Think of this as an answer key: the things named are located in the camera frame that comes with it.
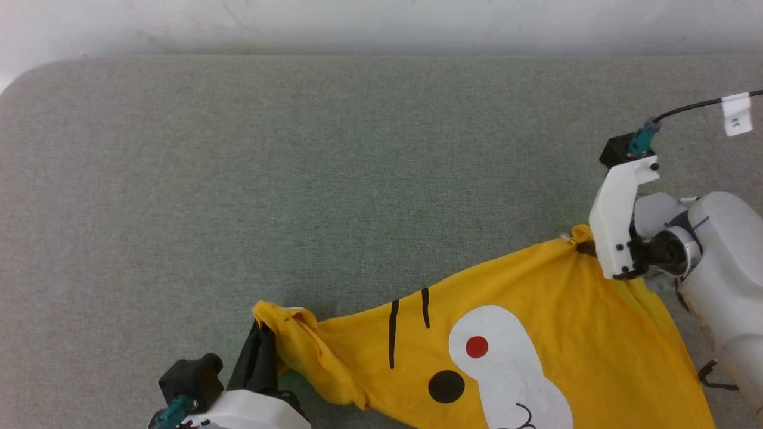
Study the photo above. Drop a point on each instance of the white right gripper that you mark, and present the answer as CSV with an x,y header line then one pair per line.
x,y
614,220

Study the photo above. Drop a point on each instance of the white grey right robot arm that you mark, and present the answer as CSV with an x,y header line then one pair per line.
x,y
727,274

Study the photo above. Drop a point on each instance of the yellow cartoon face shirt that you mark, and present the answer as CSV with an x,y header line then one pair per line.
x,y
536,357

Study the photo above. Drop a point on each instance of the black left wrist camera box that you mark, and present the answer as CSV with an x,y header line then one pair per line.
x,y
191,378

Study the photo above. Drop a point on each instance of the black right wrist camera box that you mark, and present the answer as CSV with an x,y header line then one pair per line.
x,y
617,150

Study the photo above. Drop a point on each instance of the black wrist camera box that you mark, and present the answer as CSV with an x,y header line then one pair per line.
x,y
191,378
617,150

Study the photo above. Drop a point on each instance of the teal right camera connector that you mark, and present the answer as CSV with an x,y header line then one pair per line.
x,y
642,138

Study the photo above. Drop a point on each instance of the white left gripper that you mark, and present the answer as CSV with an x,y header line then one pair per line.
x,y
250,412

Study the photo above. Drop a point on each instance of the teal camera connector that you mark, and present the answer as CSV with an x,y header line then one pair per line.
x,y
642,138
173,414

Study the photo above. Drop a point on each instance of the teal left camera connector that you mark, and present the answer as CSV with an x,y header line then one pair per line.
x,y
173,414

